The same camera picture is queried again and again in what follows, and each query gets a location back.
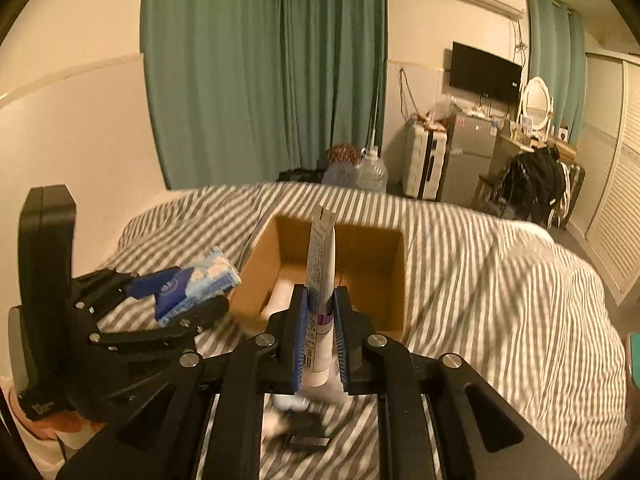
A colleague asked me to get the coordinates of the blue tissue pack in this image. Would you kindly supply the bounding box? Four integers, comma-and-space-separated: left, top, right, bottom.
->
127, 246, 242, 329

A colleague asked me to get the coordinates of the dark red patterned bag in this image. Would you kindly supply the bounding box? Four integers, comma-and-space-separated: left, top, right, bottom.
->
327, 143, 362, 167

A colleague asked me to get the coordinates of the wooden dressing table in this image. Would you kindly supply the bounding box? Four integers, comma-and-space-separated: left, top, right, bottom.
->
500, 131, 580, 162

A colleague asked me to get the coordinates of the wooden chair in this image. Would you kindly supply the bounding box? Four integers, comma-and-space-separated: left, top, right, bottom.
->
471, 174, 506, 216

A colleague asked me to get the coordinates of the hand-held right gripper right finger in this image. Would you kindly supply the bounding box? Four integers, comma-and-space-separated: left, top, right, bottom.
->
334, 285, 596, 480

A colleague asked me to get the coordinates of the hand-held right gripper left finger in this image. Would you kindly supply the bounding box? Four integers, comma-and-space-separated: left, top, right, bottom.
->
55, 284, 308, 480

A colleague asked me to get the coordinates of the black wall television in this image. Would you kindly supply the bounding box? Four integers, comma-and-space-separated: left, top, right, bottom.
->
449, 41, 524, 106

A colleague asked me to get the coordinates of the white squeeze tube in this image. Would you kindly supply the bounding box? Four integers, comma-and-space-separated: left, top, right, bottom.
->
301, 205, 337, 389

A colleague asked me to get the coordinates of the white louvered wardrobe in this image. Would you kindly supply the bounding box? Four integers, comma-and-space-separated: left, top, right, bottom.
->
567, 52, 640, 306

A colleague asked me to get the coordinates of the wide green curtain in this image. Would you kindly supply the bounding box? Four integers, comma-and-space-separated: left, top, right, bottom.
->
140, 0, 389, 192

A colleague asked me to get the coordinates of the small black box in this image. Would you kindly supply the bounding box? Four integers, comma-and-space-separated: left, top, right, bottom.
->
284, 410, 332, 454

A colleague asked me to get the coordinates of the large clear water bottle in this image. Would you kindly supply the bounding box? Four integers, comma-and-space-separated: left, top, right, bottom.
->
354, 146, 389, 195

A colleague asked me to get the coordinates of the cardboard box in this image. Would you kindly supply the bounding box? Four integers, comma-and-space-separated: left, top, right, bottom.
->
228, 215, 407, 342

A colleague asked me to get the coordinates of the grey mini fridge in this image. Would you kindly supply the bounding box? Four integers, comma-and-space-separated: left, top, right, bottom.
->
440, 112, 502, 206

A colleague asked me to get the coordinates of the white oval mirror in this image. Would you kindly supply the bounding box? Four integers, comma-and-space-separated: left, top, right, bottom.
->
519, 76, 555, 132

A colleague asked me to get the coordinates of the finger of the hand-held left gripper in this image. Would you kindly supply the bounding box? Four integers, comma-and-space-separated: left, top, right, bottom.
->
70, 267, 142, 313
87, 296, 231, 348

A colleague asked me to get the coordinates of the narrow green curtain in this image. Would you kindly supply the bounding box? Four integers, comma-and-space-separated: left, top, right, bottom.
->
525, 0, 587, 147

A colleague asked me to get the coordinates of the grey striped blanket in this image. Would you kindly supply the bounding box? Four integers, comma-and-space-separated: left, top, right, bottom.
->
97, 180, 630, 480

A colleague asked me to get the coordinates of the black backpack on chair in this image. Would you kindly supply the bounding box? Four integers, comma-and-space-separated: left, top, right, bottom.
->
492, 150, 567, 227

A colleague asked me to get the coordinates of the white suitcase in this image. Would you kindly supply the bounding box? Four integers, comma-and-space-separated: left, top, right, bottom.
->
402, 122, 448, 201

